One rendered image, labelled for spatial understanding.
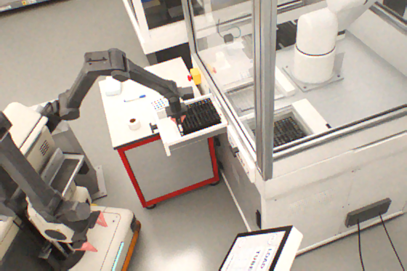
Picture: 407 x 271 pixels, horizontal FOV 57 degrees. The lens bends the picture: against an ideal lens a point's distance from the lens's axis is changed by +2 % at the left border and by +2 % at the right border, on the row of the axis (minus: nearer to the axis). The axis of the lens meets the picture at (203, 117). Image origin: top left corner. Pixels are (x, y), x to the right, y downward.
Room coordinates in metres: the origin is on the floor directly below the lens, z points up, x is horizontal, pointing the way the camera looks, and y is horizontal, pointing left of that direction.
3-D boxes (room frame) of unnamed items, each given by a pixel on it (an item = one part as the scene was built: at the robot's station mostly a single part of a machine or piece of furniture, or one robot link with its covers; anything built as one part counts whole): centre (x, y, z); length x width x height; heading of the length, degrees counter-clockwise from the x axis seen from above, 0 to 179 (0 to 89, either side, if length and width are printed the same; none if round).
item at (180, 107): (1.29, 0.12, 1.05); 0.10 x 0.07 x 0.07; 99
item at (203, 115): (1.37, 0.04, 0.87); 0.22 x 0.18 x 0.06; 102
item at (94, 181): (1.71, 0.98, 0.38); 0.30 x 0.30 x 0.76; 12
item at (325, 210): (1.44, -0.56, 0.40); 1.03 x 0.95 x 0.80; 12
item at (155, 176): (1.73, 0.30, 0.38); 0.62 x 0.58 x 0.76; 12
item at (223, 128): (1.37, 0.03, 0.86); 0.40 x 0.26 x 0.06; 102
